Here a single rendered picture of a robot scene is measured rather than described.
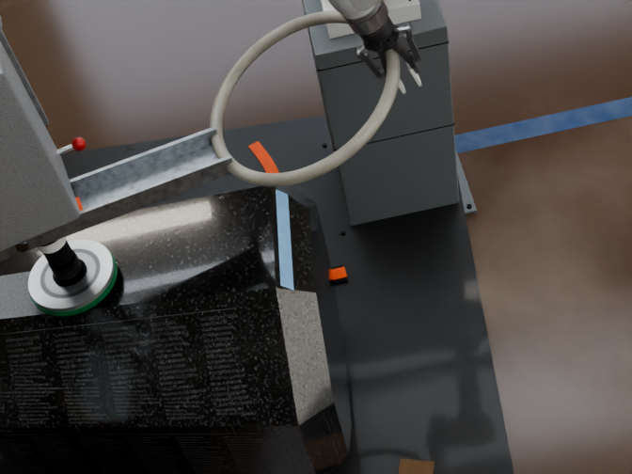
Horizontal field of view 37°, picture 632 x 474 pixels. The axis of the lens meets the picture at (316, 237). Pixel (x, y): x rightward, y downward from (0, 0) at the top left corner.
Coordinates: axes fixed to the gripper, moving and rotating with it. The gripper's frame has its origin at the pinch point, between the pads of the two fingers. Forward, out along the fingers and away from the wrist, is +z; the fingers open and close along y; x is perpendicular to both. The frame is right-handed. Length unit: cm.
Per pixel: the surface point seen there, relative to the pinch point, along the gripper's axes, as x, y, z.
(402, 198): -45, 33, 100
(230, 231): 12, 56, 11
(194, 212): 3, 64, 9
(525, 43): -122, -25, 137
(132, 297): 26, 79, 2
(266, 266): 25, 48, 12
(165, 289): 26, 71, 4
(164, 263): 18, 72, 5
